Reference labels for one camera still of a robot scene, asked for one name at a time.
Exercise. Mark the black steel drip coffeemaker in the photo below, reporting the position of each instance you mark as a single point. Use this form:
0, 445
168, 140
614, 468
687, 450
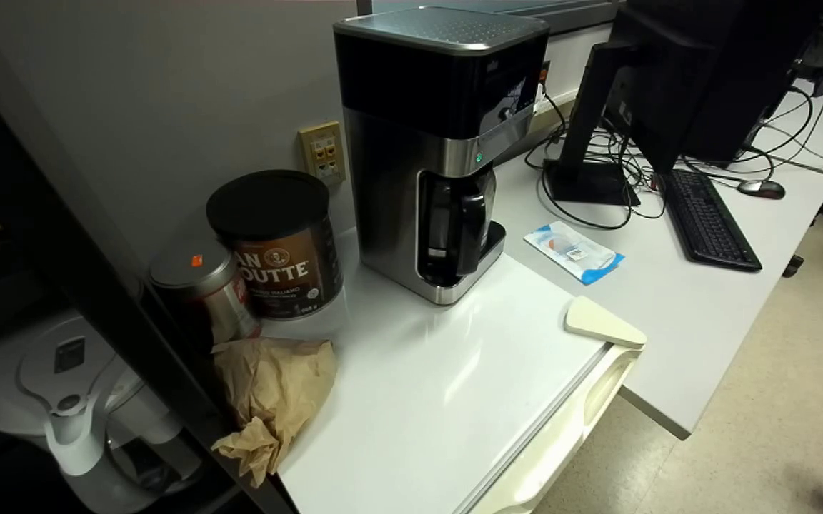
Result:
428, 87

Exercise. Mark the brown coffee can black lid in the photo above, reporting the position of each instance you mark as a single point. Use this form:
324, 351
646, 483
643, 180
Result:
284, 260

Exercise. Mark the white mini fridge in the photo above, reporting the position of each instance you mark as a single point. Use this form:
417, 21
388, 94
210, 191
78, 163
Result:
450, 400

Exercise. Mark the blue white wipes packet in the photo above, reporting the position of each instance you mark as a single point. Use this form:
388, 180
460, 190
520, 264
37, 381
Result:
571, 253

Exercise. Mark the crumpled brown paper bag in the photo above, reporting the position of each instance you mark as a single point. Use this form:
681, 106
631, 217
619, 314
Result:
273, 388

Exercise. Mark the beige fridge hinge cover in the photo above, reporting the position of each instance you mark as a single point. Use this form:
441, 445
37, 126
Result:
600, 321

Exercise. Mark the small jar silver lid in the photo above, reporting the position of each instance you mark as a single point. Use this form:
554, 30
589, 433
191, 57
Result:
204, 287

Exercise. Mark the white office desk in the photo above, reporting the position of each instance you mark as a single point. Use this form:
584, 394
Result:
699, 303

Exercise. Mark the black computer keyboard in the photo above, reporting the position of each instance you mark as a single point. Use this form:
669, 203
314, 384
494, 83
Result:
713, 224

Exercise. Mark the black computer monitor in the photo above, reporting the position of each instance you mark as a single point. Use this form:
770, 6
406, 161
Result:
706, 76

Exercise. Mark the black computer mouse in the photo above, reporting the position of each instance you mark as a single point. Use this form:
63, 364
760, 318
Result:
760, 190

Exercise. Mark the white single-serve coffee machine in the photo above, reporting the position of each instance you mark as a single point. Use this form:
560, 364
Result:
70, 400

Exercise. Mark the beige wall outlet plate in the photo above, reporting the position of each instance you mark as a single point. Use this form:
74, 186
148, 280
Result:
324, 148

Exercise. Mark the black shelf frame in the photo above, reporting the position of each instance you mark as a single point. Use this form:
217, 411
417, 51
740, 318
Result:
70, 257

